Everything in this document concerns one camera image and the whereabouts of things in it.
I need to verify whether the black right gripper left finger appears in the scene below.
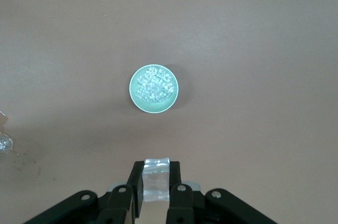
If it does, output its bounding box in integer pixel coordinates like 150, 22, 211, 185
26, 160, 145, 224

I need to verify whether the clear ice cube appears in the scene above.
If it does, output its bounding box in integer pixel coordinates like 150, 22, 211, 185
141, 157, 171, 203

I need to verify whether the clear wine glass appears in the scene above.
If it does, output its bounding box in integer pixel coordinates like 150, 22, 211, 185
0, 133, 14, 155

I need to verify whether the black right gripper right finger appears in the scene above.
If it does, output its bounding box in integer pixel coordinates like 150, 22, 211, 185
166, 160, 278, 224

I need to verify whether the pile of ice cubes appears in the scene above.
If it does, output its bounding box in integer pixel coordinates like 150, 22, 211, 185
134, 67, 176, 105

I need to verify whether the green ceramic bowl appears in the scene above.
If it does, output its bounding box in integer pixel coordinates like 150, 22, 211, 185
129, 64, 181, 114

